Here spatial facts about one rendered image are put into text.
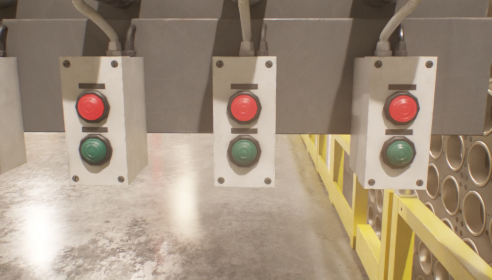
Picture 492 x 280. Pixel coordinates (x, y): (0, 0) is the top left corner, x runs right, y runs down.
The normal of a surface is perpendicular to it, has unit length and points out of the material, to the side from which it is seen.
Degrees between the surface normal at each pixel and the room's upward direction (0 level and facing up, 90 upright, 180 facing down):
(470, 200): 113
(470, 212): 68
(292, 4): 90
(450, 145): 98
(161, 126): 90
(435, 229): 0
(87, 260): 0
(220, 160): 90
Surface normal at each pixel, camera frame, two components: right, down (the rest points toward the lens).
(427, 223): 0.00, -0.98
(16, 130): 1.00, 0.00
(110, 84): -0.04, 0.18
